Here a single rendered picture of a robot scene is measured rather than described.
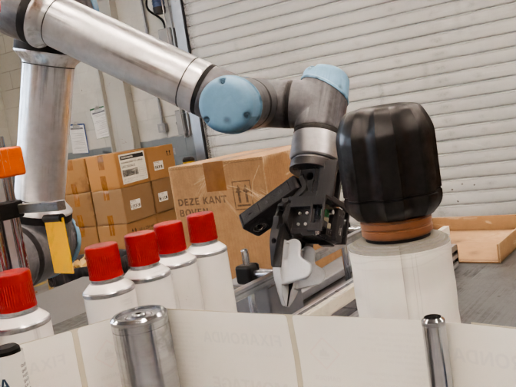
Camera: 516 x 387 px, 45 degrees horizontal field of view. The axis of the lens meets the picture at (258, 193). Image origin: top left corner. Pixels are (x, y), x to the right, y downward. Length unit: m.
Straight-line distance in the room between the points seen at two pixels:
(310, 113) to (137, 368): 0.59
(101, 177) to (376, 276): 4.07
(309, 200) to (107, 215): 3.73
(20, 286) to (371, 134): 0.32
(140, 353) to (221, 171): 0.86
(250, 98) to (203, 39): 4.94
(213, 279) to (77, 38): 0.39
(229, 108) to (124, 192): 3.66
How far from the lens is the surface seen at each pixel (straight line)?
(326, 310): 0.90
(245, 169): 1.21
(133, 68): 0.88
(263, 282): 0.90
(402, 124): 0.50
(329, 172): 0.89
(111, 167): 4.45
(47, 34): 0.95
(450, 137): 4.92
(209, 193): 1.27
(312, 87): 0.94
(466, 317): 1.05
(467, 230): 1.67
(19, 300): 0.58
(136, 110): 6.37
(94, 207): 4.60
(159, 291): 0.66
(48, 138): 1.11
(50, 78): 1.10
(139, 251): 0.66
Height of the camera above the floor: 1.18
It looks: 6 degrees down
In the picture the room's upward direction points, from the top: 9 degrees counter-clockwise
